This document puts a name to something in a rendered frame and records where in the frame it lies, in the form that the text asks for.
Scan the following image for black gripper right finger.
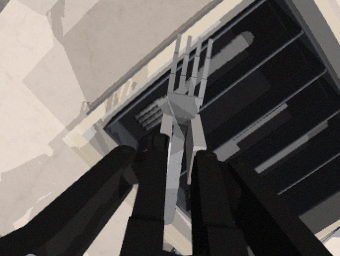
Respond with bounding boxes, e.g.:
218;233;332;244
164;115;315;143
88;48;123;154
186;114;333;256

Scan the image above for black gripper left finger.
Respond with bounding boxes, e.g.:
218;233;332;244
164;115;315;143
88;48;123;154
0;110;173;256

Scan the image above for black tray dividers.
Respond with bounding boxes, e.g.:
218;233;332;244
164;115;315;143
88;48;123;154
103;0;340;217

